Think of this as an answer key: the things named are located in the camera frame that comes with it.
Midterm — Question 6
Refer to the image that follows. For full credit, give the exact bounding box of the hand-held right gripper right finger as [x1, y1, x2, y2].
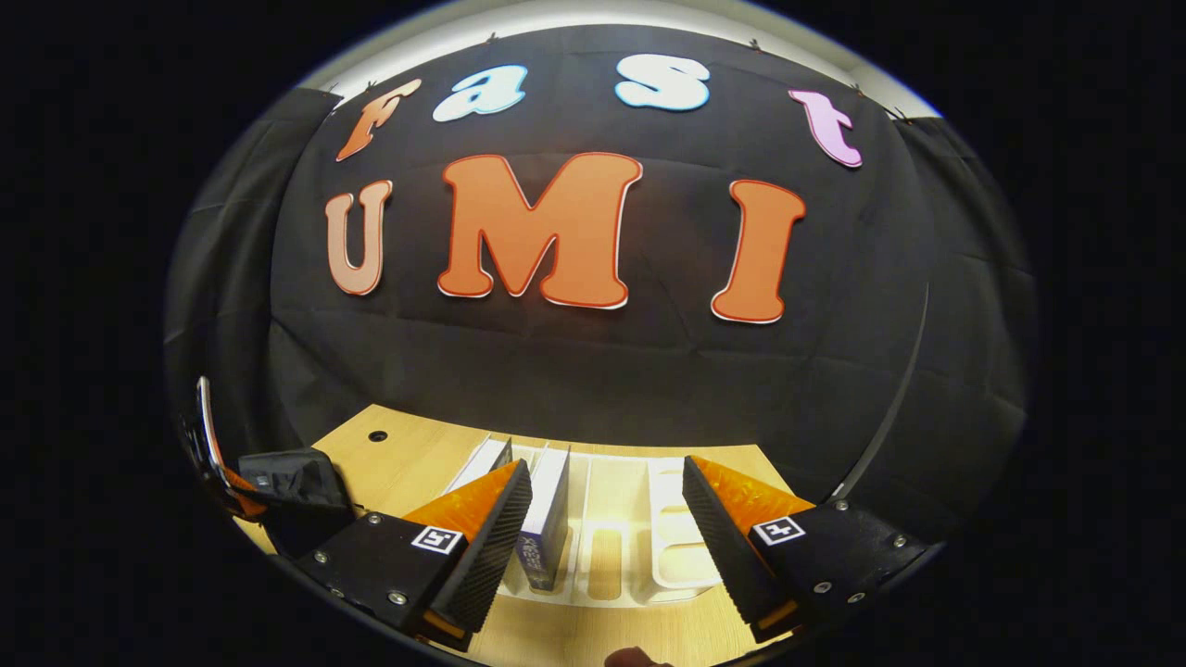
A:
[681, 452, 932, 647]

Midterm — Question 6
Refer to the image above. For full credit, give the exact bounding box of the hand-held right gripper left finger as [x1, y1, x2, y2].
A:
[292, 459, 536, 649]

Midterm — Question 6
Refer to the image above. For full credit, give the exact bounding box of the black schoolbag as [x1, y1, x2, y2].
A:
[237, 448, 359, 559]

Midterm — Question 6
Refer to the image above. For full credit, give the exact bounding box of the dark blue cover book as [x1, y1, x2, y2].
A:
[516, 445, 572, 592]

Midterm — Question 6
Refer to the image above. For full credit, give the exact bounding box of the white bookshelf organizer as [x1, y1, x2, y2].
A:
[445, 435, 725, 609]

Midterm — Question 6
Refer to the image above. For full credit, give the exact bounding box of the white portrait cover book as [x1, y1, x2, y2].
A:
[447, 437, 513, 497]

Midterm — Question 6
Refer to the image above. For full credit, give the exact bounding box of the thin black strap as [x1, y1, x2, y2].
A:
[832, 283, 931, 503]

